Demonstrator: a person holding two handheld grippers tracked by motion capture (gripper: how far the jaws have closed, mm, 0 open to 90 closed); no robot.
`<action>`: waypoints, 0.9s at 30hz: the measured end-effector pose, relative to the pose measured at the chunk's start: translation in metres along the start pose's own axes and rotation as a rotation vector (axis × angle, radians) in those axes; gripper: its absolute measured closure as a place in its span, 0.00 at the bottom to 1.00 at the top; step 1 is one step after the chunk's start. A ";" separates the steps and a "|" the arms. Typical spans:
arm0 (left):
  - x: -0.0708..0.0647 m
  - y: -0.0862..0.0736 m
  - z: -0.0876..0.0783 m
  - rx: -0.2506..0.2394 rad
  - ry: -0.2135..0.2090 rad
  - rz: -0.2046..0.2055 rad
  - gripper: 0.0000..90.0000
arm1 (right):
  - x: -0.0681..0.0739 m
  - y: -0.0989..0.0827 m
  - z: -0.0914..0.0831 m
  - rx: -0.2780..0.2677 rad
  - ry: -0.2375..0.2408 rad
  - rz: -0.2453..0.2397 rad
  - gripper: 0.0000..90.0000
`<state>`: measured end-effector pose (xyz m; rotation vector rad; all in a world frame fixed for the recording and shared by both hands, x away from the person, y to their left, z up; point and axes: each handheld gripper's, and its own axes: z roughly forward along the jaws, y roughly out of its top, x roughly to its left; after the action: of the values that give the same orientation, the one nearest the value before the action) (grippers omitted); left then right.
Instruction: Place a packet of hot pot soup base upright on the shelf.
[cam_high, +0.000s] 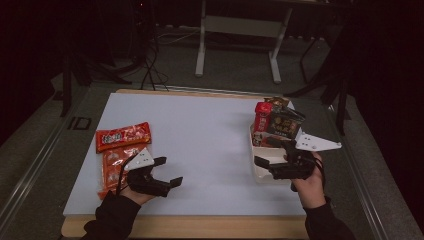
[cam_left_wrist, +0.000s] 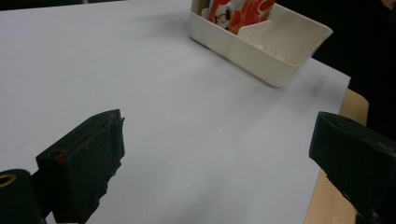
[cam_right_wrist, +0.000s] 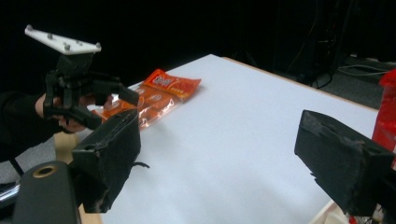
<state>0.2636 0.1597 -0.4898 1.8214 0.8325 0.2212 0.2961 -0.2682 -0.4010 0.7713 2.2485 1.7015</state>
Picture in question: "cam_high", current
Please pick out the white metal desk frame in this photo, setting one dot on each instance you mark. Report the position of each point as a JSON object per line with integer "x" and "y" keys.
{"x": 240, "y": 26}

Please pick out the black metal stand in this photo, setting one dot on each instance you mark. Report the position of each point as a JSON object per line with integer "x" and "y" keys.
{"x": 333, "y": 83}
{"x": 83, "y": 66}

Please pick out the white container bin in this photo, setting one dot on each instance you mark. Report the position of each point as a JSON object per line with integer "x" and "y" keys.
{"x": 266, "y": 176}

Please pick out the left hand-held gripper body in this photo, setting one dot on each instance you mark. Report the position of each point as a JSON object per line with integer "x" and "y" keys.
{"x": 143, "y": 160}

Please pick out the metal floor rail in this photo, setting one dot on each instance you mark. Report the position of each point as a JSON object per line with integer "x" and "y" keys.
{"x": 36, "y": 160}
{"x": 363, "y": 186}

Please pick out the red and black seasoning packet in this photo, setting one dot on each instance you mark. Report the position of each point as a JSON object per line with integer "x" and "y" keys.
{"x": 280, "y": 123}

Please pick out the person's right hand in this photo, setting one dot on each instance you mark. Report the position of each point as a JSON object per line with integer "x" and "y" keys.
{"x": 311, "y": 191}

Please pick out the gold foil packet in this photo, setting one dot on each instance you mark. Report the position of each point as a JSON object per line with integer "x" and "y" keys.
{"x": 276, "y": 101}

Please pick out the white table mat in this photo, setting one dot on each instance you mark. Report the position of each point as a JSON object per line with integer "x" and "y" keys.
{"x": 200, "y": 150}

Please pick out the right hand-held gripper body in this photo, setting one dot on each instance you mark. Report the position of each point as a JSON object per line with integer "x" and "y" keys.
{"x": 300, "y": 166}

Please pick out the person's left hand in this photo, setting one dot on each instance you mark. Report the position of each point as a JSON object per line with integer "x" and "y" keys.
{"x": 140, "y": 197}

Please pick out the orange snack packet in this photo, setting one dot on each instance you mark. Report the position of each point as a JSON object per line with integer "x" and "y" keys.
{"x": 116, "y": 156}

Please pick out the wooden table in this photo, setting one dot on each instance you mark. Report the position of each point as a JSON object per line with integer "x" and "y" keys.
{"x": 200, "y": 226}

